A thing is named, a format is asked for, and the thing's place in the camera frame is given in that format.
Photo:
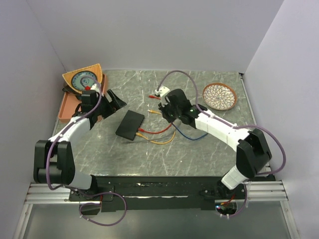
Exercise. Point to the pink plastic tray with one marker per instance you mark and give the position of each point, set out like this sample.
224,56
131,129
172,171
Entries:
70,103

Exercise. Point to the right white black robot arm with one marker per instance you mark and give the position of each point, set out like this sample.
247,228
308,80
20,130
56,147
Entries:
251,147

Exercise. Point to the floral patterned ceramic plate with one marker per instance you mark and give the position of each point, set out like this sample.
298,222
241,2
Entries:
219,96

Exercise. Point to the black network switch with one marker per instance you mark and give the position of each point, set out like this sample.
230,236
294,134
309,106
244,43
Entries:
130,125

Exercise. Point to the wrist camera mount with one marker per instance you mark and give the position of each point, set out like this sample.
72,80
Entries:
95,87
162,93

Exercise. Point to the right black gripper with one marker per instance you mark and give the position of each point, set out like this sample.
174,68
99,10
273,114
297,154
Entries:
163,110

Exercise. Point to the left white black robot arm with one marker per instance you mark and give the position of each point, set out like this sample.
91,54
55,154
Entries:
53,158

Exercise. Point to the dark bowl under basket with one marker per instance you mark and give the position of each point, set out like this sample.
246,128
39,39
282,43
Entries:
66,88

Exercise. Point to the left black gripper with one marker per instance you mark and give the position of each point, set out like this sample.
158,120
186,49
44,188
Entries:
113,105

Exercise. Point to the blue green ceramic plate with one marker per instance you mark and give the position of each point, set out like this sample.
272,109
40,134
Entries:
83,79

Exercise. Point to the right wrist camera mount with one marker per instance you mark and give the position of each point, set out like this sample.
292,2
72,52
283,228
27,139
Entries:
162,93

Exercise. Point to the aluminium rail frame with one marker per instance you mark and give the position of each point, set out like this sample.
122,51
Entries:
262,188

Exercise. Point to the orange woven basket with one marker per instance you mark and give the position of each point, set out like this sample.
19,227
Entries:
96,68

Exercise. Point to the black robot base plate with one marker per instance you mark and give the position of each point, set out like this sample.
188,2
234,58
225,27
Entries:
157,193

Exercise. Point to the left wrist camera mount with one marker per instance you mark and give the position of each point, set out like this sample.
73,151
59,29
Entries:
95,87

